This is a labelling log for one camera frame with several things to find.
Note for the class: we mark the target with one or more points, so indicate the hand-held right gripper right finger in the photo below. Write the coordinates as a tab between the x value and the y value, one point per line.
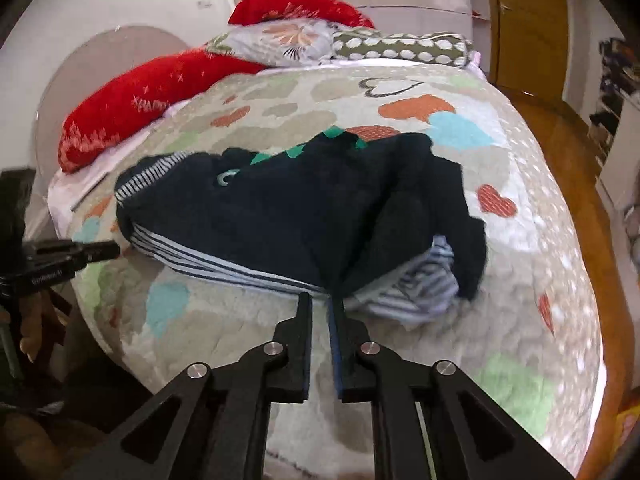
336	345

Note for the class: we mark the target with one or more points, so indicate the grey floral pillow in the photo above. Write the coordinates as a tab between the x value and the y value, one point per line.
280	42

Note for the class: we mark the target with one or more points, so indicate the wooden bed frame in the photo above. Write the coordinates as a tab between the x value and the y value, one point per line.
565	220

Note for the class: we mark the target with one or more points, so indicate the wooden door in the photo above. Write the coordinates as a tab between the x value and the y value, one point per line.
530	25

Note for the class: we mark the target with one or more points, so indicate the long red pillow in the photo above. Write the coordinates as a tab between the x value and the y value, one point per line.
135	100

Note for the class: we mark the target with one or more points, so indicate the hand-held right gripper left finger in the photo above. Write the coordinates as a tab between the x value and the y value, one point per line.
304	340

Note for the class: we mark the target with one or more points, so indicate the cluttered white shelf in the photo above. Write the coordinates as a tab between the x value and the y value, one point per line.
617	125

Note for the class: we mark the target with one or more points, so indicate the heart-print fleece blanket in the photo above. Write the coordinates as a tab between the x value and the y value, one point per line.
320	260

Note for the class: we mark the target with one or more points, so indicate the dark navy striped-cuff pants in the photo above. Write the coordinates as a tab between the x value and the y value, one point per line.
300	210

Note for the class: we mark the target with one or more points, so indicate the grey rounded headboard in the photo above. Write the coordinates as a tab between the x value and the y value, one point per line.
95	75

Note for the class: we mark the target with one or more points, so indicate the red pillow with white print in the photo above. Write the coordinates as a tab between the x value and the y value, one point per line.
300	7

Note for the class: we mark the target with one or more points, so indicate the olive white-dotted pillow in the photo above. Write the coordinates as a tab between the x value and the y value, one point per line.
405	46

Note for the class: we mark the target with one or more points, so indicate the white bed sheet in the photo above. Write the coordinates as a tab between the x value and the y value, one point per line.
70	190

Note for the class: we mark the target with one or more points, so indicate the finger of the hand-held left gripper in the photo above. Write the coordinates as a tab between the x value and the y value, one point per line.
95	250

